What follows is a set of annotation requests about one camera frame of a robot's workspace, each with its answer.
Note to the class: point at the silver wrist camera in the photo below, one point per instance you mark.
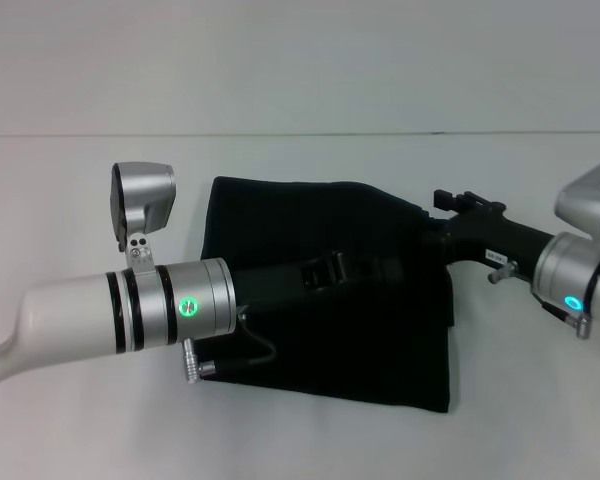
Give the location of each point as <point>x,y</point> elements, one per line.
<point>145,195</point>
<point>595,195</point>

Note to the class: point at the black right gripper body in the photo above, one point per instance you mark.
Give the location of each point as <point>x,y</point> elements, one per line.
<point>495,240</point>

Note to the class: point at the black shirt with FREE print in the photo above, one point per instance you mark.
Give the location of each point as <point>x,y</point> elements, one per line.
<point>360,350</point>

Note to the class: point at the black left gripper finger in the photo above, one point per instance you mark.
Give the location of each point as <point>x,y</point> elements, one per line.
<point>360,272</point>

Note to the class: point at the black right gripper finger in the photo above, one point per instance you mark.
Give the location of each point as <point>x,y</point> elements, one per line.
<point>460,200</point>

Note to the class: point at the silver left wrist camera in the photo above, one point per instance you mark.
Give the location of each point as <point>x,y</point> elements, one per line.
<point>145,195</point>

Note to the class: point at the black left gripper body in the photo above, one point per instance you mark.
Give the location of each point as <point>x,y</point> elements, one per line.
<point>275,282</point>

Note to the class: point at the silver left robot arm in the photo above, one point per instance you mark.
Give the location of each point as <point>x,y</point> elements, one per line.
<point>105,310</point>

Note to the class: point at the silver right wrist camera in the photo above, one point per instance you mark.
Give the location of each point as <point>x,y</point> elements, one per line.
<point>595,195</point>

